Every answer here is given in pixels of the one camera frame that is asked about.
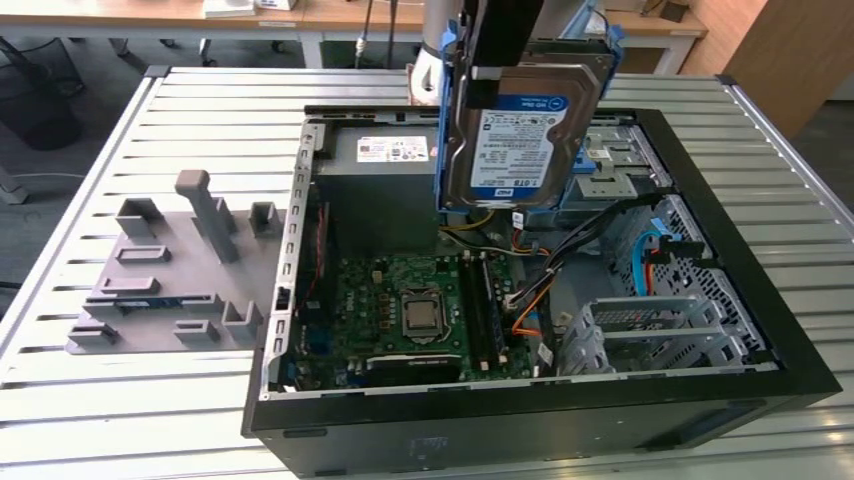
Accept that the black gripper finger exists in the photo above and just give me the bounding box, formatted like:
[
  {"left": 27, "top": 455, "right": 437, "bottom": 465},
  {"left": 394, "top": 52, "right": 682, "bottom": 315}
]
[{"left": 465, "top": 0, "right": 537, "bottom": 110}]

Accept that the hard disk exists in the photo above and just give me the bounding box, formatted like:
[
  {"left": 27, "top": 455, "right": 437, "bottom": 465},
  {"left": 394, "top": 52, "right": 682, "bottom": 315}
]
[{"left": 434, "top": 17, "right": 628, "bottom": 217}]

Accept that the silver disk bay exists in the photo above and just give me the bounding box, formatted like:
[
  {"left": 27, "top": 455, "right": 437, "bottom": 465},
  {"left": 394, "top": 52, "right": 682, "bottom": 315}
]
[{"left": 559, "top": 294, "right": 769, "bottom": 374}]

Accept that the silver drive cage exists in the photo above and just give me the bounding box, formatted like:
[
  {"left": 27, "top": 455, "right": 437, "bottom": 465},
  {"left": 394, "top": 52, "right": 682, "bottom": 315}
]
[{"left": 517, "top": 119, "right": 673, "bottom": 234}]

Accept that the grey power supply unit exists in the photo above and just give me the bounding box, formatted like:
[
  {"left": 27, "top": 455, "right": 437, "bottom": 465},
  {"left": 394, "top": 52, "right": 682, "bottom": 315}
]
[{"left": 313, "top": 124, "right": 446, "bottom": 254}]

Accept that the white cardboard box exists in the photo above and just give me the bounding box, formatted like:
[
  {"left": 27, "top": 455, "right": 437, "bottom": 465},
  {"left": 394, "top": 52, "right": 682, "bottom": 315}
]
[{"left": 203, "top": 0, "right": 259, "bottom": 19}]

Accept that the black RAM slot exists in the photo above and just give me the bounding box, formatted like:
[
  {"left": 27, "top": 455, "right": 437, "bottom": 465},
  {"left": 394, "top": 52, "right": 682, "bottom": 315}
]
[{"left": 462, "top": 253, "right": 489, "bottom": 370}]

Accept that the green motherboard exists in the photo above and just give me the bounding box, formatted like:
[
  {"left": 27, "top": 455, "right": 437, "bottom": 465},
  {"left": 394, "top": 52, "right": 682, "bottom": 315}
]
[{"left": 297, "top": 252, "right": 542, "bottom": 389}]

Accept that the silver CPU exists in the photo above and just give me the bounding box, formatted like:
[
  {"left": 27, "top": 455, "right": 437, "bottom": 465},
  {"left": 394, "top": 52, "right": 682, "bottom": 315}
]
[{"left": 403, "top": 298, "right": 446, "bottom": 334}]

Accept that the grey parts rack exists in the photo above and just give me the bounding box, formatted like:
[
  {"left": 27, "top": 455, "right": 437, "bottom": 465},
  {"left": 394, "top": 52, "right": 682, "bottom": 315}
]
[{"left": 64, "top": 168, "right": 290, "bottom": 357}]

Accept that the black graphics card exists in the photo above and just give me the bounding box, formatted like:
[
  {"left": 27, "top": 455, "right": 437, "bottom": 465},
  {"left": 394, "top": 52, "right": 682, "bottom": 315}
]
[{"left": 363, "top": 352, "right": 463, "bottom": 386}]

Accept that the black mesh waste bin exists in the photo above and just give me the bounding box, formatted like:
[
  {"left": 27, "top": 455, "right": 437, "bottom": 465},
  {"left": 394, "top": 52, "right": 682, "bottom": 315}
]
[{"left": 0, "top": 37, "right": 86, "bottom": 151}]

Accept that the black open PC case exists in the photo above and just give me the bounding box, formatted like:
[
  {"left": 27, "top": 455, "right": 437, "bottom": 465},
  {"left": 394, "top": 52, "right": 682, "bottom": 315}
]
[{"left": 241, "top": 103, "right": 844, "bottom": 476}]

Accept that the black cable bundle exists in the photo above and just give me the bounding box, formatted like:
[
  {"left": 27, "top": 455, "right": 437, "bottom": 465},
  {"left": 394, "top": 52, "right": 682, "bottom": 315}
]
[{"left": 541, "top": 192, "right": 676, "bottom": 296}]

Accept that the blue data wire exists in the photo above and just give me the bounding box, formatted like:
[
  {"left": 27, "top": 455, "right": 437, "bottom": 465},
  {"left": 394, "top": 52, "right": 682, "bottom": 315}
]
[{"left": 629, "top": 217, "right": 672, "bottom": 301}]

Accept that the wooden desk white frame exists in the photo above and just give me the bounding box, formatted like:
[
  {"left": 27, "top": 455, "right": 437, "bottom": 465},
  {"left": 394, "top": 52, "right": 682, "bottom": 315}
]
[{"left": 0, "top": 0, "right": 709, "bottom": 76}]

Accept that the orange wire bundle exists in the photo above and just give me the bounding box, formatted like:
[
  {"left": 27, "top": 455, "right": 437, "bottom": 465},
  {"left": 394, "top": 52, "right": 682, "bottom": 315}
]
[{"left": 511, "top": 294, "right": 555, "bottom": 336}]

